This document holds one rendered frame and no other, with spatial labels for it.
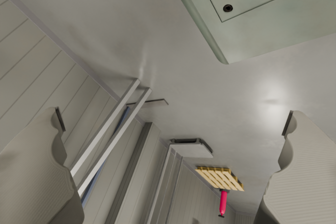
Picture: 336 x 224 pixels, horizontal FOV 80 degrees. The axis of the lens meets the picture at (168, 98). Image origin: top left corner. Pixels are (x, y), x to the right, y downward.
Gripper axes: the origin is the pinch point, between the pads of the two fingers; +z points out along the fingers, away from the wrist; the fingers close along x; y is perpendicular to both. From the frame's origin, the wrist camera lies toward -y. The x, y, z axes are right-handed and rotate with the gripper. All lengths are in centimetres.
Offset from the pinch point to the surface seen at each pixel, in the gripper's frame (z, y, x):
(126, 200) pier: 153, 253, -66
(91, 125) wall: 194, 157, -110
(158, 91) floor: 224, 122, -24
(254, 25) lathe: 23.1, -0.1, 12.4
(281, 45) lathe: 23.1, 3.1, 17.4
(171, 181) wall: 247, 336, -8
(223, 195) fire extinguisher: 315, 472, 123
